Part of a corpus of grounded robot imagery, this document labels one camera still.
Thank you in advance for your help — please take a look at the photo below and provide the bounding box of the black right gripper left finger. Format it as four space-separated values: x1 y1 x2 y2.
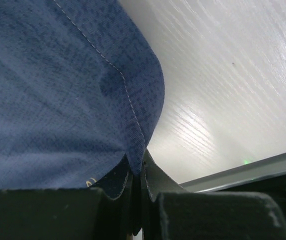
0 158 133 240

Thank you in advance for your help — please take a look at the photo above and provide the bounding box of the blue cloth placemat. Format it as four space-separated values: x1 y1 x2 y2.
0 0 165 190

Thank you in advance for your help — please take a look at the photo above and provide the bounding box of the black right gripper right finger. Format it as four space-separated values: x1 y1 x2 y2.
140 151 286 240

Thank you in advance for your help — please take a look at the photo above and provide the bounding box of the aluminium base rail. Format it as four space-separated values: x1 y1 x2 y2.
180 153 286 193

